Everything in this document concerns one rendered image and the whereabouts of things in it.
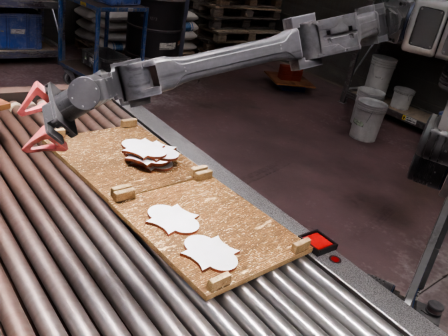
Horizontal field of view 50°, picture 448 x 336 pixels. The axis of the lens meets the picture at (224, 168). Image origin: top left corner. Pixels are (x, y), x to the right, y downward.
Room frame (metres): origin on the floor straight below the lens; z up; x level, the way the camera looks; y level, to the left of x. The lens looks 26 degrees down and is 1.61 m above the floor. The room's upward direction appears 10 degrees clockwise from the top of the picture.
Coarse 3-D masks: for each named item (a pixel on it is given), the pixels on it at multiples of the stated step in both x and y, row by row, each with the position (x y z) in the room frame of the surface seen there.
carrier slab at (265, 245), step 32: (160, 192) 1.15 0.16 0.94; (192, 192) 1.19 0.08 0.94; (224, 192) 1.22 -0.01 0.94; (128, 224) 0.99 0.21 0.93; (224, 224) 1.05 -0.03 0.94; (256, 224) 1.08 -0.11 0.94; (160, 256) 0.89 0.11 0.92; (256, 256) 0.94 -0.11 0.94; (288, 256) 0.96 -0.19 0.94; (192, 288) 0.81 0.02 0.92; (224, 288) 0.81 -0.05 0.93
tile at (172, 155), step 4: (156, 140) 1.40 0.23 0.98; (164, 148) 1.35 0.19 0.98; (168, 148) 1.35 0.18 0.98; (172, 148) 1.36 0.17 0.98; (176, 148) 1.37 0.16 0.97; (168, 152) 1.33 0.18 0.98; (172, 152) 1.33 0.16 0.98; (176, 152) 1.34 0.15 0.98; (168, 156) 1.30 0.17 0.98; (172, 156) 1.30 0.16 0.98; (176, 156) 1.31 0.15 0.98; (156, 160) 1.26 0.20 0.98; (164, 160) 1.28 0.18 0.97; (168, 160) 1.28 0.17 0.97; (172, 160) 1.29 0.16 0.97
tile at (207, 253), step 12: (192, 240) 0.95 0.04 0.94; (204, 240) 0.95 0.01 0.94; (216, 240) 0.96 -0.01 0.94; (192, 252) 0.90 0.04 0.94; (204, 252) 0.91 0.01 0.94; (216, 252) 0.92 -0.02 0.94; (228, 252) 0.92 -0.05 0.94; (204, 264) 0.86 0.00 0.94; (216, 264) 0.87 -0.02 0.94; (228, 264) 0.88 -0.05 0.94
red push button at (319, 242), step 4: (308, 236) 1.08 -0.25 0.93; (312, 236) 1.08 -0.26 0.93; (316, 236) 1.09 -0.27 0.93; (320, 236) 1.09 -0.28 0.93; (312, 240) 1.07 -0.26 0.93; (316, 240) 1.07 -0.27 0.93; (320, 240) 1.07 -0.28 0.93; (324, 240) 1.08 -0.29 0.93; (312, 244) 1.05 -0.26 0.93; (316, 244) 1.05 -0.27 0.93; (320, 244) 1.05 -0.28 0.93; (324, 244) 1.06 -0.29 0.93; (328, 244) 1.06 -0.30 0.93; (332, 244) 1.06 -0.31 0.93; (320, 248) 1.03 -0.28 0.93
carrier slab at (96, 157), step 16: (112, 128) 1.52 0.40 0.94; (128, 128) 1.55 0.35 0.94; (80, 144) 1.36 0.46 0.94; (96, 144) 1.38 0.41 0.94; (112, 144) 1.40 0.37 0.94; (64, 160) 1.24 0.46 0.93; (80, 160) 1.25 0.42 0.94; (96, 160) 1.27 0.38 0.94; (112, 160) 1.29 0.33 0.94; (176, 160) 1.37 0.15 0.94; (80, 176) 1.17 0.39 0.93; (96, 176) 1.18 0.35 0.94; (112, 176) 1.19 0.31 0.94; (128, 176) 1.21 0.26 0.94; (144, 176) 1.23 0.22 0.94; (160, 176) 1.24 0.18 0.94; (176, 176) 1.26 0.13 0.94; (96, 192) 1.11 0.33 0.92
